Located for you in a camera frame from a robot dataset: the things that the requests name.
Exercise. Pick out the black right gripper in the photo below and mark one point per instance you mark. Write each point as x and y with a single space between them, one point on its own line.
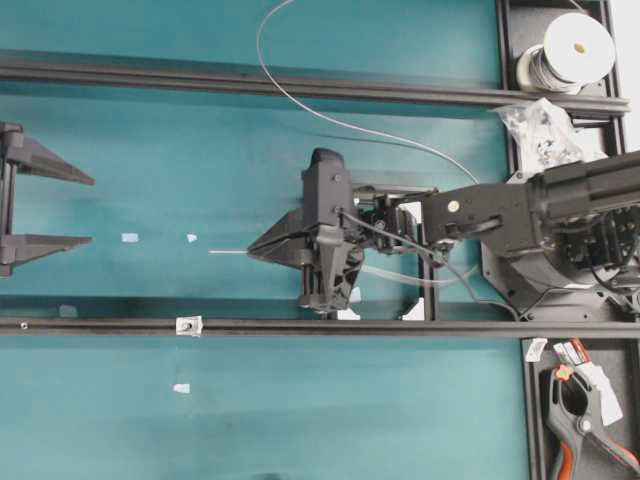
330 263

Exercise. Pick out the lower black aluminium rail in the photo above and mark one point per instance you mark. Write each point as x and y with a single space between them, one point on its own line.
244 327

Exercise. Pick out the plastic bag of screws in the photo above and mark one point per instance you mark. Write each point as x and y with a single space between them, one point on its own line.
544 135

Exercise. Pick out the grey metal fitting with hole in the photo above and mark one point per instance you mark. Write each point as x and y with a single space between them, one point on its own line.
189 326

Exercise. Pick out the black square extrusion frame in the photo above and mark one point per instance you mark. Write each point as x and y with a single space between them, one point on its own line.
430 280

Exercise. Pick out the white wire spool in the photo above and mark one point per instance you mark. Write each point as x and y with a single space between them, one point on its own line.
576 51

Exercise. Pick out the white paper label tags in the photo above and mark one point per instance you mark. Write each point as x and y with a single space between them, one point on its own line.
576 356

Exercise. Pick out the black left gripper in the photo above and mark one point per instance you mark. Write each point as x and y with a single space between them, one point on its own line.
31 158

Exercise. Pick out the black aluminium rail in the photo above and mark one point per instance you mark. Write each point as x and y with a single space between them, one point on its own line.
65 70
244 327

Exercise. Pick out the orange grey spring clamp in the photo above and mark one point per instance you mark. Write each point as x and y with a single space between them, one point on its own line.
572 412

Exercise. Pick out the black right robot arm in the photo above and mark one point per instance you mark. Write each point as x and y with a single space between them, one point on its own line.
567 230

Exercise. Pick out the upper black aluminium rail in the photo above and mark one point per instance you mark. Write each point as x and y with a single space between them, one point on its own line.
65 70

